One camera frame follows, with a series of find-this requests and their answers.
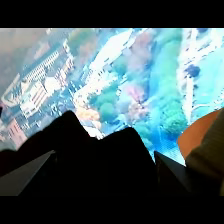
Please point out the black garment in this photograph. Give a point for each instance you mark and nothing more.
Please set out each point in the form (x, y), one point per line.
(100, 160)

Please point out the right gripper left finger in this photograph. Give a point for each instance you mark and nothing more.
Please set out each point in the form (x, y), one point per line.
(23, 181)

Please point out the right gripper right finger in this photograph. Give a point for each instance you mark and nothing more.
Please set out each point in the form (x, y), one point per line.
(173, 180)

